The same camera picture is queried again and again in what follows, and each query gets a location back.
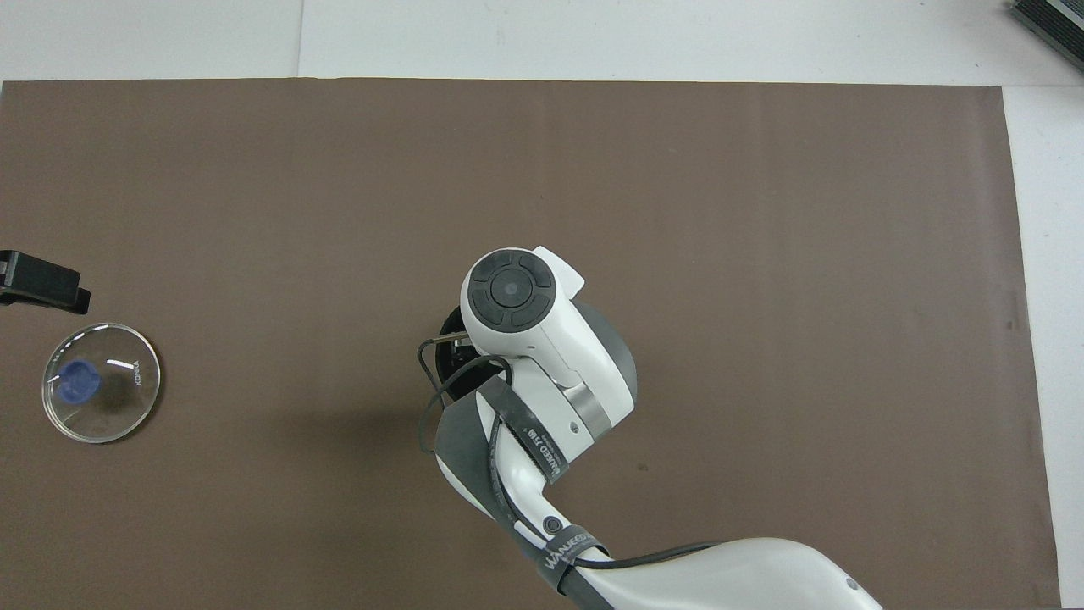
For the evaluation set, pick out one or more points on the glass lid with blue knob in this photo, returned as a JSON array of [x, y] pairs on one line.
[[110, 415]]

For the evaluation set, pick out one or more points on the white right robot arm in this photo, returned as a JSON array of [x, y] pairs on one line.
[[550, 356]]

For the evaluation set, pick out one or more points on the brown table mat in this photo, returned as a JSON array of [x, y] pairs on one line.
[[254, 186]]

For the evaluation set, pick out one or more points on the dark ribbed box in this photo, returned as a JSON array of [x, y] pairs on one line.
[[1054, 25]]

